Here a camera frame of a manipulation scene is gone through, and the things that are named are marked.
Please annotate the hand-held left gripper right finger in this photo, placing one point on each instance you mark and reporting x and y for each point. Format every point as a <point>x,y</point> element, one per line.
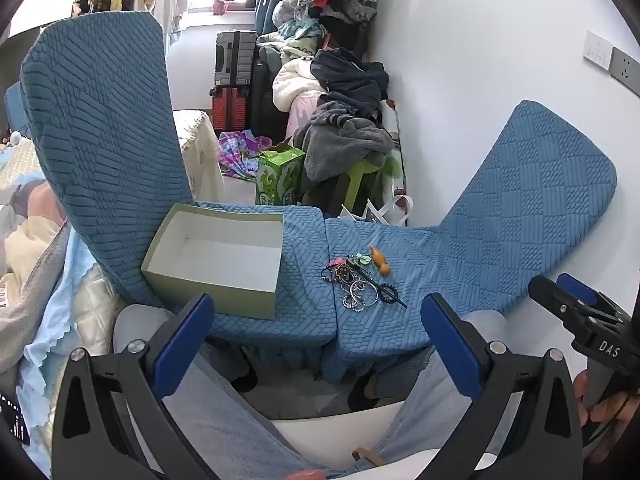
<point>450,340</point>

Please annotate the person's jeans legs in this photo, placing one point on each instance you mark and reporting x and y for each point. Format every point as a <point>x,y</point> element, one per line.
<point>240,425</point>

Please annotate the cream cloth covered furniture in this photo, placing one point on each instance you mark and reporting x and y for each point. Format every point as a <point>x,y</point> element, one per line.
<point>200,150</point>

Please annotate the black suitcase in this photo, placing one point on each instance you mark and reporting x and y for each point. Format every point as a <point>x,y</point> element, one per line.
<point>262,90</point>

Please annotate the red suitcase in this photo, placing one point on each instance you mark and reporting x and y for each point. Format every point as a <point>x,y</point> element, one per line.
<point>231,107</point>

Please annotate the cream fluffy coat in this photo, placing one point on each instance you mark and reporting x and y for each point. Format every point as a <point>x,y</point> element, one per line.
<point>295,82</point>

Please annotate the pile of mixed clothes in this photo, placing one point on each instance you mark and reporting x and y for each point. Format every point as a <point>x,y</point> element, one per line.
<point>320,5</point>

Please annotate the floral printed board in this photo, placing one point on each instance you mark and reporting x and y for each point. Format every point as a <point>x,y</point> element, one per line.
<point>397,160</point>

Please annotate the orange gourd pendant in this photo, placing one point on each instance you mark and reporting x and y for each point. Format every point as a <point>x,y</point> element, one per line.
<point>381,263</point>

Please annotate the light blue blanket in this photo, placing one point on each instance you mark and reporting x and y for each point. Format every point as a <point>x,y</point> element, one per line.
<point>55,340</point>

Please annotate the grey wall socket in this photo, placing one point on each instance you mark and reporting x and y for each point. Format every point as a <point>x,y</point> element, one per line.
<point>627,72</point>

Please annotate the pink garment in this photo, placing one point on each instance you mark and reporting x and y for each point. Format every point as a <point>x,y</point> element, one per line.
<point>302,112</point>

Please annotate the green stool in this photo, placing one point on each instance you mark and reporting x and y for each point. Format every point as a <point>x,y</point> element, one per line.
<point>362,177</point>

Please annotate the colourful printed cloth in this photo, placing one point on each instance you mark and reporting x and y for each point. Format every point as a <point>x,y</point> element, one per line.
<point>240,152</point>

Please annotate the black hair stick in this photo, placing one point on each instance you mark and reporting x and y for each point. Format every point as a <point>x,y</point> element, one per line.
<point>376,286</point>

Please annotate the person's right hand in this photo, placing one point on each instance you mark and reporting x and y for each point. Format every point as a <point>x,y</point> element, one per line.
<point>607,407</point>

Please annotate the white plastic bag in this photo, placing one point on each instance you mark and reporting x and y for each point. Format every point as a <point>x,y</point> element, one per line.
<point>392,210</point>

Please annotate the green carton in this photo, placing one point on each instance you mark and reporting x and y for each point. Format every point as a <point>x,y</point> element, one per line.
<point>277,175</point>

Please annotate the blue covered chair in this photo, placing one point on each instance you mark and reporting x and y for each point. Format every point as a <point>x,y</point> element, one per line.
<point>525,200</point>
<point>100,135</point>

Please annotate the pink hair clip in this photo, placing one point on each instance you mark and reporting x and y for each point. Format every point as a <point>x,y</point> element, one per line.
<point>336,262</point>

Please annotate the dark navy garment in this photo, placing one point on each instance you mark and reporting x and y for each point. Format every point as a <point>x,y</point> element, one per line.
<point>350,77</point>

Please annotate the white wall switch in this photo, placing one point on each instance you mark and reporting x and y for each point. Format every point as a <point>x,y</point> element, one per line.
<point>597,49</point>

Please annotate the grey suitcase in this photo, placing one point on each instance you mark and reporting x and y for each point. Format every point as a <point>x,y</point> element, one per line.
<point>235,57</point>

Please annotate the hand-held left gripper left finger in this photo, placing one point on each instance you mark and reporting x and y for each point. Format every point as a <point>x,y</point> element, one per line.
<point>182,345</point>

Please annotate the green and white cardboard box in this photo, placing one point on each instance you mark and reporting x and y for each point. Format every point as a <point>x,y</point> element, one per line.
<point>225,255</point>

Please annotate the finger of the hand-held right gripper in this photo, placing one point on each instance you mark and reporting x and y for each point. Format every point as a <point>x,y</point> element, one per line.
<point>576,284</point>
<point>552,297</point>

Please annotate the green pendant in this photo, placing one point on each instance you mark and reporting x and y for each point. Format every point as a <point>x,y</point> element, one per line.
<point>361,259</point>

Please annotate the patterned bed quilt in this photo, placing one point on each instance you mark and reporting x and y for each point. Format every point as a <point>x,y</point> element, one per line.
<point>25,240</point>

